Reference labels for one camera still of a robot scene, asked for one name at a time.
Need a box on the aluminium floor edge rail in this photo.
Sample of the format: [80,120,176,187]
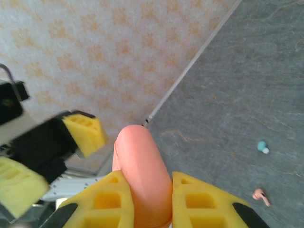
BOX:
[142,0,243,127]

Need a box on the pink earbud charging case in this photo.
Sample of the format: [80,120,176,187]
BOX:
[112,125,173,228]

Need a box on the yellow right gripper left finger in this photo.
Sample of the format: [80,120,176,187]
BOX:
[39,170,135,228]

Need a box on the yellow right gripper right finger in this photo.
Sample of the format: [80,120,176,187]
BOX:
[171,171,271,228]

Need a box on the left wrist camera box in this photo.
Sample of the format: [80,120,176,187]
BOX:
[0,80,45,144]

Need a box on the blue wireless earbud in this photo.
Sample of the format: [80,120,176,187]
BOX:
[257,140,270,154]

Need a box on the pink wireless earbud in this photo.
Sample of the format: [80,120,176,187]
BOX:
[252,188,272,207]

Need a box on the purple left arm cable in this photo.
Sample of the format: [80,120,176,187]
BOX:
[0,63,14,83]

